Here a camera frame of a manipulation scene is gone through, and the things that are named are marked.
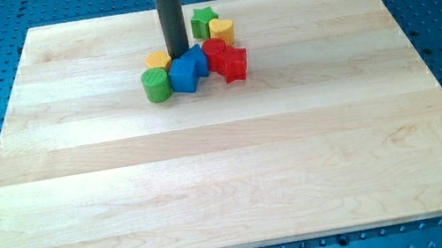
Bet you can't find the yellow hexagon block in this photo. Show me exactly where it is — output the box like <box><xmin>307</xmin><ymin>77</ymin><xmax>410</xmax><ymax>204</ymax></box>
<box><xmin>144</xmin><ymin>50</ymin><xmax>172</xmax><ymax>72</ymax></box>

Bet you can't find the red star block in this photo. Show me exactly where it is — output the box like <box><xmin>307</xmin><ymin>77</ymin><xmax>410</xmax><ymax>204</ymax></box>
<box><xmin>220</xmin><ymin>46</ymin><xmax>247</xmax><ymax>84</ymax></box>

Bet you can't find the blue cube block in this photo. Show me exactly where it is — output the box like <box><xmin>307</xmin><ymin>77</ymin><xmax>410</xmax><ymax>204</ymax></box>
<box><xmin>169</xmin><ymin>58</ymin><xmax>199</xmax><ymax>93</ymax></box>

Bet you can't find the blue triangular block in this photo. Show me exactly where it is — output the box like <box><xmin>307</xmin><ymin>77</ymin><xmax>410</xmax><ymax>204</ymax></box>
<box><xmin>181</xmin><ymin>44</ymin><xmax>210</xmax><ymax>77</ymax></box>

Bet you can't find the green cylinder block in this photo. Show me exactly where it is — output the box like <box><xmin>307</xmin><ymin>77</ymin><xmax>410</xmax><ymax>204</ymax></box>
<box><xmin>141</xmin><ymin>67</ymin><xmax>172</xmax><ymax>103</ymax></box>

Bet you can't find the red cylinder block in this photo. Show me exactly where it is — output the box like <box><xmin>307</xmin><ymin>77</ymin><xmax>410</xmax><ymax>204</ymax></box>
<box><xmin>201</xmin><ymin>38</ymin><xmax>227</xmax><ymax>73</ymax></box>

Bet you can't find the yellow heart block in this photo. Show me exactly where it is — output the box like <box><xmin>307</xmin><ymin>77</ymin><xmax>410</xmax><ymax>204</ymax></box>
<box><xmin>208</xmin><ymin>18</ymin><xmax>235</xmax><ymax>46</ymax></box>

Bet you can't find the green star block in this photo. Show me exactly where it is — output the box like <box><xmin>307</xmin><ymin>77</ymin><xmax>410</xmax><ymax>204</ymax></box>
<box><xmin>191</xmin><ymin>6</ymin><xmax>219</xmax><ymax>40</ymax></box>

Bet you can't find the light wooden board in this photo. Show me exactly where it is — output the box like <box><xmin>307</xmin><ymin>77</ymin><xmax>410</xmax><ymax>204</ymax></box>
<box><xmin>0</xmin><ymin>0</ymin><xmax>442</xmax><ymax>248</ymax></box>

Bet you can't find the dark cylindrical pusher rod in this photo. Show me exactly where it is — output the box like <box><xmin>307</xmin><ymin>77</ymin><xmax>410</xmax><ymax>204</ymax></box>
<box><xmin>155</xmin><ymin>0</ymin><xmax>189</xmax><ymax>60</ymax></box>

